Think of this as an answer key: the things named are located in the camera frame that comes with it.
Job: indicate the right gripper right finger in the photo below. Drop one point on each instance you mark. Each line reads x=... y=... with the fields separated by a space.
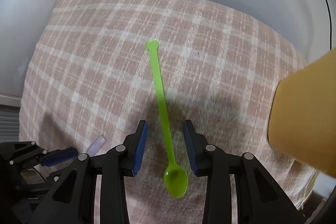
x=260 y=199

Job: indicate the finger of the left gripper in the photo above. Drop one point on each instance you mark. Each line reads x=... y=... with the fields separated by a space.
x=58 y=156

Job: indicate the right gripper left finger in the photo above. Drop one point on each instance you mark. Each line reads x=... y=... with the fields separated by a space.
x=71 y=199

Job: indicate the clear purple plastic spoon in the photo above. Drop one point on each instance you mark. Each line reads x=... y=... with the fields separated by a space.
x=95 y=146

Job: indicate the green plastic spoon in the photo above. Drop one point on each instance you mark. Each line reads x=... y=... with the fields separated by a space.
x=175 y=177

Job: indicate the yellow plastic utensil cup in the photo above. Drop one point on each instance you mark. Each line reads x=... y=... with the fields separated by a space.
x=302 y=117

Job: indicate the pink plaid cloth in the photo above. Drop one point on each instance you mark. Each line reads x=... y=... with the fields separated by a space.
x=102 y=66

